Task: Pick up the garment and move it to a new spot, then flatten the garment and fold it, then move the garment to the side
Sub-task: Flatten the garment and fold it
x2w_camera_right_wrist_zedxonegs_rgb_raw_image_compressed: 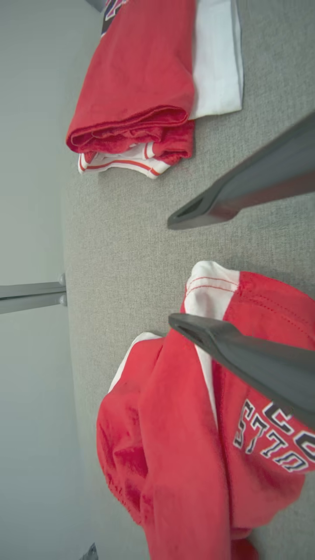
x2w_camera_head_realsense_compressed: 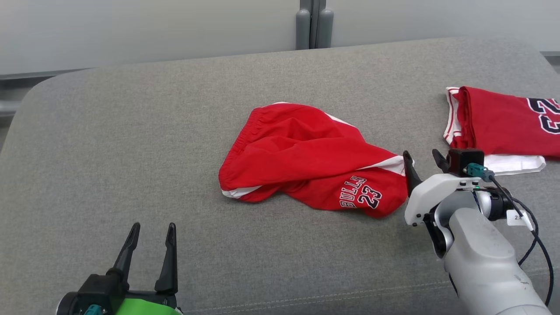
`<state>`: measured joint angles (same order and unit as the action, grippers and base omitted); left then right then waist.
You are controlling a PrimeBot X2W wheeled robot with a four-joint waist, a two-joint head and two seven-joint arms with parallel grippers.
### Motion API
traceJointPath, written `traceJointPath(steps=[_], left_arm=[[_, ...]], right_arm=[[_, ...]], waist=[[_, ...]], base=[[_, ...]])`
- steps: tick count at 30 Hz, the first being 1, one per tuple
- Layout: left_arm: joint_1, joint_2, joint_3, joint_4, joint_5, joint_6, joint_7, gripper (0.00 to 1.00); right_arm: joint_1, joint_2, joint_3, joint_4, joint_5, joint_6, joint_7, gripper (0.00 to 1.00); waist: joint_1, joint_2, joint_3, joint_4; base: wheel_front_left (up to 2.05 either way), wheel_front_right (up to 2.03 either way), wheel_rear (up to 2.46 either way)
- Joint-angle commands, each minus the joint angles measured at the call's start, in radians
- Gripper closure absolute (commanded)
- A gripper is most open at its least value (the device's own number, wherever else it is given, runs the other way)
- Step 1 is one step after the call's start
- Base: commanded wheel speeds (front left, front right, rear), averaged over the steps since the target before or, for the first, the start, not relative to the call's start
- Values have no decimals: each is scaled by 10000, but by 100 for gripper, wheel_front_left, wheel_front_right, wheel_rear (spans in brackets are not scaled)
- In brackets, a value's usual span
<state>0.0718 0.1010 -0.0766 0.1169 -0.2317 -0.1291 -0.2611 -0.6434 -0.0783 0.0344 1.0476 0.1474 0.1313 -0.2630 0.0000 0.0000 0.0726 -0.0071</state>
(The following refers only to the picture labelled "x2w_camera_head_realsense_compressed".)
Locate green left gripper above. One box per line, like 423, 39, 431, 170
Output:
105, 222, 182, 315

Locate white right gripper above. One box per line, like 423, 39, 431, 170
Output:
402, 149, 480, 227

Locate red basketball jersey white tee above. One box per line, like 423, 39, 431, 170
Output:
443, 86, 560, 176

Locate red Bulls basketball shorts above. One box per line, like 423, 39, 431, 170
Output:
218, 102, 410, 218

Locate grey fabric sofa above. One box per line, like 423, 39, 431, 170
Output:
0, 37, 560, 315

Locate white cable label tag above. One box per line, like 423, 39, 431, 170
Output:
507, 210, 535, 231

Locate grey partition post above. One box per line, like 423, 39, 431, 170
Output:
296, 0, 334, 49

